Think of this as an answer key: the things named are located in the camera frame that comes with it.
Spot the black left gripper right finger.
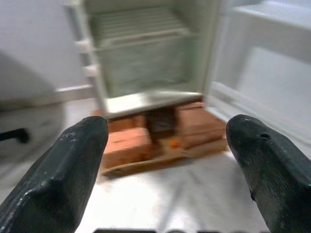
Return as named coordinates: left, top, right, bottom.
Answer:
left=225, top=114, right=311, bottom=233

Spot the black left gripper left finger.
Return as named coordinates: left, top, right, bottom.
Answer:
left=0, top=116, right=109, bottom=233

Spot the silver mini fridge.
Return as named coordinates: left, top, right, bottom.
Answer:
left=63, top=0, right=311, bottom=156

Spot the long orange brick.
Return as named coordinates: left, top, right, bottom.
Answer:
left=103, top=116, right=152, bottom=170

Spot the wide orange brick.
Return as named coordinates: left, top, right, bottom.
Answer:
left=176, top=101, right=227, bottom=149

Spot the white wire fridge shelf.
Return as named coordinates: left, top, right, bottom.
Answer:
left=91, top=7, right=197, bottom=49

